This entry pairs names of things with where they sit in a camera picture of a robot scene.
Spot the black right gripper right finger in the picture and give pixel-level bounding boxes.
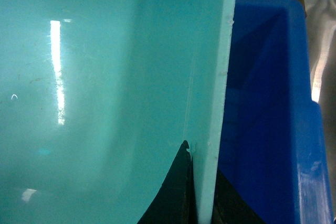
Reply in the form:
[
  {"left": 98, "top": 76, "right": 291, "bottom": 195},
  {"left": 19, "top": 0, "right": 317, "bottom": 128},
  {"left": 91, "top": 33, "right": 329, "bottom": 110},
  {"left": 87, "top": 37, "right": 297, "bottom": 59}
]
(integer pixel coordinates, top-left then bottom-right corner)
[{"left": 212, "top": 168, "right": 265, "bottom": 224}]

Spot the light turquoise plastic bin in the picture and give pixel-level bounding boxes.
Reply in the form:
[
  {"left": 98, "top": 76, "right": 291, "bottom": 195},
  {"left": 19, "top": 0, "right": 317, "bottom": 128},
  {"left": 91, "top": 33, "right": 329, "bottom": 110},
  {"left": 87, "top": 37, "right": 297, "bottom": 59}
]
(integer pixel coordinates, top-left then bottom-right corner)
[{"left": 1, "top": 0, "right": 235, "bottom": 223}]

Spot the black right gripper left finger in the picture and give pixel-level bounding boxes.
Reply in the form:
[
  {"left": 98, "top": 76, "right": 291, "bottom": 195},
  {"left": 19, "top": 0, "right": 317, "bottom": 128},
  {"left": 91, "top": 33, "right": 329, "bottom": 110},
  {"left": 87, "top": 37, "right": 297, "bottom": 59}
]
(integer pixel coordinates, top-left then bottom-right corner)
[{"left": 138, "top": 140, "right": 196, "bottom": 223}]

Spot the dark blue plastic bin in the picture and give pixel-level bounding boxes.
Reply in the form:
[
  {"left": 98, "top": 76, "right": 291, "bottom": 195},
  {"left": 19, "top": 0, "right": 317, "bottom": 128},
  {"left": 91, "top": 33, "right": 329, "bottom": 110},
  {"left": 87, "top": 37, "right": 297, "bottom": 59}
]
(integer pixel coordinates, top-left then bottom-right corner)
[{"left": 218, "top": 0, "right": 333, "bottom": 223}]

